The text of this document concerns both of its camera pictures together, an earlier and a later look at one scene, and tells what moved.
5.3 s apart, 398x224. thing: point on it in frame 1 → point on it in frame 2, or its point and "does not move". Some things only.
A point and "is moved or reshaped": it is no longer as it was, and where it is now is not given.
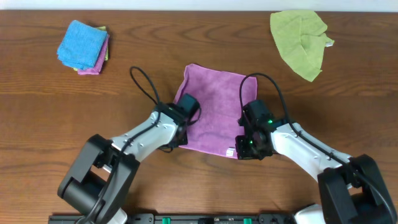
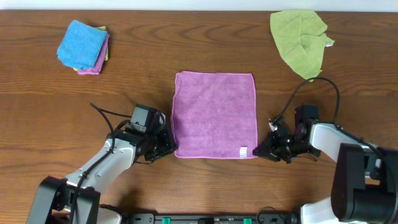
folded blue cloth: [81, 45] does not move
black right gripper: [242, 154] → [269, 150]
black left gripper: [184, 142] → [171, 145]
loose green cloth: [299, 37] does not move
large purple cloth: [221, 95] is moved or reshaped
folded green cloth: [103, 28] does not move
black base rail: [189, 218] does not move
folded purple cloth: [97, 70] does not move
